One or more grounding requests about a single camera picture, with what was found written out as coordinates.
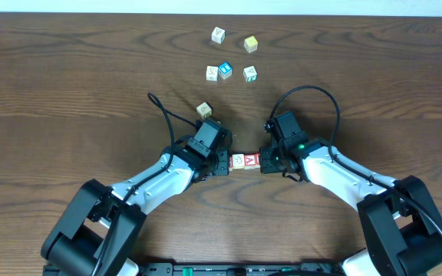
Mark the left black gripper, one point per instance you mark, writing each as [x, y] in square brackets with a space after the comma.
[222, 162]

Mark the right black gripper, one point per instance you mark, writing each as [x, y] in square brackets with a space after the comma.
[266, 167]

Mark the red U block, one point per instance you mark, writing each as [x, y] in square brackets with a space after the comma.
[230, 163]

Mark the white block yellow side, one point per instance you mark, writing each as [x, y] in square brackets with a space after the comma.
[238, 161]

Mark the red A block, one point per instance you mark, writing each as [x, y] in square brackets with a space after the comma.
[250, 161]

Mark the red M block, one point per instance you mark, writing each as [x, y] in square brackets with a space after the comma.
[258, 160]

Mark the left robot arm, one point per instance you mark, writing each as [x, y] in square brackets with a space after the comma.
[96, 232]

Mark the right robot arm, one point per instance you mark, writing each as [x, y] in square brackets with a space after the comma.
[401, 223]

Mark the white dragonfly block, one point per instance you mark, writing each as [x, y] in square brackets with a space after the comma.
[204, 110]

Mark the white block green side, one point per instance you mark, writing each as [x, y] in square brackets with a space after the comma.
[250, 74]

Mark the white block number four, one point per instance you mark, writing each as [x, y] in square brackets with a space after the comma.
[212, 73]

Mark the blue top block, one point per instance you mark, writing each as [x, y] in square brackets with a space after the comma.
[225, 70]

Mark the yellow top block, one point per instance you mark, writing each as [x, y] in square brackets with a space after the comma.
[251, 44]

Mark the white block top left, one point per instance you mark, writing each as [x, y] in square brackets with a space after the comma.
[218, 35]

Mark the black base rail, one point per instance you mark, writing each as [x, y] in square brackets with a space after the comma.
[253, 269]

